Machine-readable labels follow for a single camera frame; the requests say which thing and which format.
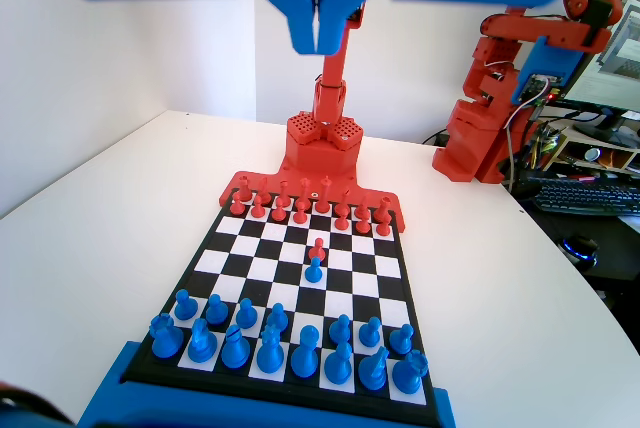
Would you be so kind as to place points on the red robot arm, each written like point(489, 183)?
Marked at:
point(322, 148)

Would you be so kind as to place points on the red chess rook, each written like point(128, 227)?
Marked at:
point(384, 209)
point(243, 190)

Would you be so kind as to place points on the red chess knight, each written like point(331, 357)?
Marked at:
point(362, 212)
point(264, 195)

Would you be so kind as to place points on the red chess bishop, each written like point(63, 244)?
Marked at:
point(283, 198)
point(343, 208)

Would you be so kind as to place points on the red chess queen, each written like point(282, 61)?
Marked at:
point(303, 203)

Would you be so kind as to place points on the red chess king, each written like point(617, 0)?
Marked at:
point(322, 207)

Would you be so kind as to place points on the red chess pawn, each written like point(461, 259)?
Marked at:
point(383, 229)
point(278, 214)
point(362, 227)
point(238, 209)
point(257, 212)
point(341, 224)
point(316, 252)
point(300, 218)

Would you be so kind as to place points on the blue chess pawn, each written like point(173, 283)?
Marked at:
point(276, 318)
point(246, 317)
point(215, 313)
point(340, 329)
point(401, 340)
point(370, 334)
point(313, 274)
point(183, 309)

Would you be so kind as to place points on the black and white chess board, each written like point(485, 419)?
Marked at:
point(350, 293)

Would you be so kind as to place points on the blue chess queen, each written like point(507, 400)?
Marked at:
point(270, 358)

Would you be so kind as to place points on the blue chess rook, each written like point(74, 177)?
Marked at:
point(164, 340)
point(410, 375)

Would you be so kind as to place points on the blue chess king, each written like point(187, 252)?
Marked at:
point(305, 360)

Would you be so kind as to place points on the blue electronics holder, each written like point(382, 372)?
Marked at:
point(542, 65)

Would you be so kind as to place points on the black computer monitor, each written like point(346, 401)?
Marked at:
point(617, 48)

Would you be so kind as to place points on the light wooden box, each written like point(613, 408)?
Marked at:
point(575, 145)

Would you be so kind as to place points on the black computer keyboard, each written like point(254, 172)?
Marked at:
point(580, 198)

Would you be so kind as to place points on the black computer mouse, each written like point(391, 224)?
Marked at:
point(580, 248)

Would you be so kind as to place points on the red base plate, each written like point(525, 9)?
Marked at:
point(270, 175)

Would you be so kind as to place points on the blue base plate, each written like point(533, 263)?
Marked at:
point(115, 398)

